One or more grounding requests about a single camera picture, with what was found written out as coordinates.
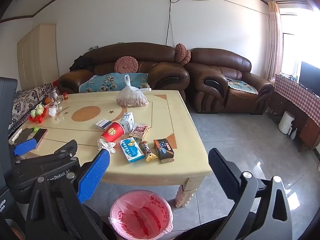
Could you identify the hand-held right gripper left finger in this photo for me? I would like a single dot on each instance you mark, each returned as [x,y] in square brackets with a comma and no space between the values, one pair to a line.
[93,175]

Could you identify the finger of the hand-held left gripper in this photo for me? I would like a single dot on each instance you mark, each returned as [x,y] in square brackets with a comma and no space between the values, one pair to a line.
[25,147]
[67,148]

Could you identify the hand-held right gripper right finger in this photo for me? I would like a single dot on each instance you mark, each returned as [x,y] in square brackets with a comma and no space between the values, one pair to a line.
[222,170]

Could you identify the white tissue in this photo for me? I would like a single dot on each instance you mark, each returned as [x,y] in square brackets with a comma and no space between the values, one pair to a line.
[106,145]

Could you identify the red paper cup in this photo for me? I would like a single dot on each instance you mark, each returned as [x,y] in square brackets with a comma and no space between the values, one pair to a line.
[113,132]

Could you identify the pink lined waste bin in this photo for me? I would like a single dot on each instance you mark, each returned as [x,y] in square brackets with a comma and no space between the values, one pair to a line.
[130,205]

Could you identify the yellow cartoon snack wrapper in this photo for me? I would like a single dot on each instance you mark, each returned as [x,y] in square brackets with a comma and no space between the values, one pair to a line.
[147,151]

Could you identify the black snack packet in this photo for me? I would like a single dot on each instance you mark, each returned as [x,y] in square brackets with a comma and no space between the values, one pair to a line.
[163,150]

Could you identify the white remote control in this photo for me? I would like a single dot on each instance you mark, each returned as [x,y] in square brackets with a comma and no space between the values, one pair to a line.
[15,135]

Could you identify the beige wooden coffee table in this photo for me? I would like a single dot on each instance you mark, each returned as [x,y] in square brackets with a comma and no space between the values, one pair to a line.
[75,132]

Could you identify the smartphone with pink case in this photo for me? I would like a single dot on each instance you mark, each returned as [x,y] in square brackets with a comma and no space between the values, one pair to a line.
[37,133]

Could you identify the small green object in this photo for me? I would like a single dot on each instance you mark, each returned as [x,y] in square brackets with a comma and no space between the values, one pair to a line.
[36,129]

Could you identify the red tray with tea cups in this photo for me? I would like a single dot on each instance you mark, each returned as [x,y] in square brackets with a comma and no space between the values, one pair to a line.
[37,113]

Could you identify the black white patterned couch cover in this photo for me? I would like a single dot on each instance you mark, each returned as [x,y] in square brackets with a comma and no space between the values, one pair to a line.
[27,97]

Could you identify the small white crumpled paper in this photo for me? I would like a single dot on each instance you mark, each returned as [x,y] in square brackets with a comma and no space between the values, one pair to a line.
[52,111]

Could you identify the white and blue cigarette pack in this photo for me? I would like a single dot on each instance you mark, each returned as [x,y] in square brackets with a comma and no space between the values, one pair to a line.
[103,124]

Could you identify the blue and white box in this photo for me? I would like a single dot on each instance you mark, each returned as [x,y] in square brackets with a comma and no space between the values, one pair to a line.
[131,151]

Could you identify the orange fruit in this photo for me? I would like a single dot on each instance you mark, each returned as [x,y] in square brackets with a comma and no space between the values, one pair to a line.
[48,100]

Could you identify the small red jar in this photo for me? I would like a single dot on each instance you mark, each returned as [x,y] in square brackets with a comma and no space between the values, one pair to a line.
[65,96]

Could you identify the glass pitcher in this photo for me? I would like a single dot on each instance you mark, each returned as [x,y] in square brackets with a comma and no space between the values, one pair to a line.
[55,96]

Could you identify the maroon snack packet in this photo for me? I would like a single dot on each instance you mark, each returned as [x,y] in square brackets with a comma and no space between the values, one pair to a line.
[139,132]

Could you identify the white milk carton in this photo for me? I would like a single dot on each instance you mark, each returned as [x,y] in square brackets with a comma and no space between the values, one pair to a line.
[128,121]

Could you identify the blue floral sofa cover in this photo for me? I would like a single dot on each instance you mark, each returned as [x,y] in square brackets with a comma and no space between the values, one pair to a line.
[105,82]

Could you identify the white cylindrical appliance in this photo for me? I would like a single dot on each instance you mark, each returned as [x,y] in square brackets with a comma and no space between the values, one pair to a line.
[285,122]

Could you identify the small white bottle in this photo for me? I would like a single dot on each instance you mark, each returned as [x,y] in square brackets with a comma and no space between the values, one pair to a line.
[293,133]

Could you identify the cream wardrobe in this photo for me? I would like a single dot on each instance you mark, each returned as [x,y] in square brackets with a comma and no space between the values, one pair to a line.
[37,55]

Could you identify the clear plastic bag of peanuts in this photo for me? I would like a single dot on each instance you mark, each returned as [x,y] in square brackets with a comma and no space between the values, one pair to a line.
[132,96]

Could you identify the blue armchair seat cover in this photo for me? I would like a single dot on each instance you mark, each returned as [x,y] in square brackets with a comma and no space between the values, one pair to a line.
[241,86]

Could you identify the black clothing on sofa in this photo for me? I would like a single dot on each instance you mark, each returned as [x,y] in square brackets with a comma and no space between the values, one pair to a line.
[81,63]

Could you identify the brown wooden cabinet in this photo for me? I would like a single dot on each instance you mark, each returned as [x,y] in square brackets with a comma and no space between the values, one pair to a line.
[308,135]

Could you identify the flat round pink cushion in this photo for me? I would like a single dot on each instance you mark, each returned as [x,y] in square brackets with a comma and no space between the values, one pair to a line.
[126,65]

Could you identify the brown leather armchair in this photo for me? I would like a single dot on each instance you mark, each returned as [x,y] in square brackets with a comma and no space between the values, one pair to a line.
[225,65]

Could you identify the red checked tablecloth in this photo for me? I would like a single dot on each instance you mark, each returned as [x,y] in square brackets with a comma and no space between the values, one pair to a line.
[295,92]

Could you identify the brown leather sofa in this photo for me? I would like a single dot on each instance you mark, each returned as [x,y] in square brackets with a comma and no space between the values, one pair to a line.
[155,75]

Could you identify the plump round pink cushion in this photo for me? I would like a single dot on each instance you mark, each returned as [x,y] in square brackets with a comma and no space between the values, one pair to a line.
[182,53]

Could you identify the black monitor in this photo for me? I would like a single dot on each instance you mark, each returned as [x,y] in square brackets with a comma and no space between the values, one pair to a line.
[310,76]

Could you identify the pink curtain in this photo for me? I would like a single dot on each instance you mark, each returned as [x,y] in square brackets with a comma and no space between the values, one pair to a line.
[273,40]

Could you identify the bright window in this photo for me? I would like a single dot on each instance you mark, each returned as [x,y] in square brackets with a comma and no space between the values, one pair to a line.
[300,37]

